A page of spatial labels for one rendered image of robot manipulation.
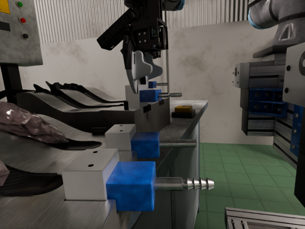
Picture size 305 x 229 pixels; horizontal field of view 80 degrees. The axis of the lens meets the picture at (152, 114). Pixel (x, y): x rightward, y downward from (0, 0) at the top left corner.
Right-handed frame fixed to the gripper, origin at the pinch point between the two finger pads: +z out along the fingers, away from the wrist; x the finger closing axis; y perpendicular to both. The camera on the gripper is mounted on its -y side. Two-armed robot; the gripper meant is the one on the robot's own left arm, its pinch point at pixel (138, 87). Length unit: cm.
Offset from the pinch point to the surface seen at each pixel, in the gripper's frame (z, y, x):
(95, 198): 8.7, 9.9, -29.7
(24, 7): -47, -84, 35
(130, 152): 8.6, 7.9, -19.8
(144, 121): 8.0, 2.0, -2.4
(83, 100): 3.1, -21.8, 4.4
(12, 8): -44, -84, 29
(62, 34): -87, -220, 191
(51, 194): 8.7, 5.4, -30.3
